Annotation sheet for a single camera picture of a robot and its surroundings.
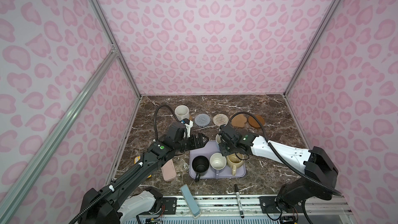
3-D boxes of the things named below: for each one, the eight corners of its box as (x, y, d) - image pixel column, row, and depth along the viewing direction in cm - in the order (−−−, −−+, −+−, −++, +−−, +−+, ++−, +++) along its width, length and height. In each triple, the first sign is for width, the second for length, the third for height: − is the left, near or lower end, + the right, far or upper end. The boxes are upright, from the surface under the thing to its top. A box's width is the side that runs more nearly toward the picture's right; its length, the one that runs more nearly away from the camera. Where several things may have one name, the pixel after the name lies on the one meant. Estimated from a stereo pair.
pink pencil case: (165, 182, 82) (164, 180, 80) (161, 166, 88) (160, 163, 85) (178, 177, 84) (177, 175, 81) (173, 161, 90) (172, 159, 87)
